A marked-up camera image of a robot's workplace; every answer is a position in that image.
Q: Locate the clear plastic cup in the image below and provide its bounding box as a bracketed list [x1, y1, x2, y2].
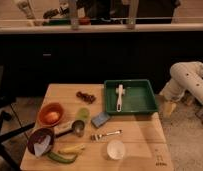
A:
[107, 140, 126, 160]

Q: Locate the metal measuring cup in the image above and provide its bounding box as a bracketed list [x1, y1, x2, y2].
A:
[54, 120, 85, 138]

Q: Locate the orange bowl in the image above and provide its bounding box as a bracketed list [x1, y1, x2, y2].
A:
[37, 102, 64, 127]

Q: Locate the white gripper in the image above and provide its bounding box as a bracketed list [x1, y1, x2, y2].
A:
[160, 79, 185, 117]

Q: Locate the green plastic tray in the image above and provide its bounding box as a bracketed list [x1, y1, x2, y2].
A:
[104, 79, 158, 115]

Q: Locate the green cucumber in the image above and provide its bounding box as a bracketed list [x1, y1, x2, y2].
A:
[47, 152, 77, 164]

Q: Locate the white paper napkin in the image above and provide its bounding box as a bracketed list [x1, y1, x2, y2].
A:
[34, 135, 51, 157]

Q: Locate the green plastic cup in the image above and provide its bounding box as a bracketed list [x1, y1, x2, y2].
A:
[76, 108, 90, 123]

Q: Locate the orange fruit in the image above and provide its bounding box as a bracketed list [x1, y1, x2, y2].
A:
[45, 112, 59, 123]

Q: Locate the dark grape bunch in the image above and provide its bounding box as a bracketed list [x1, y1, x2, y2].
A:
[76, 92, 96, 104]

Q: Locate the black chair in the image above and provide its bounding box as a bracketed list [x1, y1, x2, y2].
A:
[0, 66, 34, 171]

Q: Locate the silver fork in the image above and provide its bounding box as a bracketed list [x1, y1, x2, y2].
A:
[90, 130, 122, 141]

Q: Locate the dark red bowl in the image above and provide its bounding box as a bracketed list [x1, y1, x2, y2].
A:
[27, 128, 54, 157]

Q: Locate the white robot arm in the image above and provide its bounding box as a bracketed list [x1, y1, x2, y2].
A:
[160, 61, 203, 117]

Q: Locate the blue sponge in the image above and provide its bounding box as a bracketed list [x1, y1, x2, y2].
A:
[91, 112, 110, 128]

